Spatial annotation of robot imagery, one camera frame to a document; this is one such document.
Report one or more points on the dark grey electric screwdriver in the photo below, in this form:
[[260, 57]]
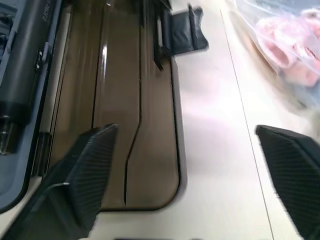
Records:
[[27, 62]]

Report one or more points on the brown transparent case lid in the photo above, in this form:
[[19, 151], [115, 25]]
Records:
[[152, 130]]

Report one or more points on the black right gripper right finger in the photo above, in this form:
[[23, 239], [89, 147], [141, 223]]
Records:
[[297, 172]]

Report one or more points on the clear bag of pink items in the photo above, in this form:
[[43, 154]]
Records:
[[285, 42]]

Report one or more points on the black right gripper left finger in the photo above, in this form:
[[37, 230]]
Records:
[[85, 170]]

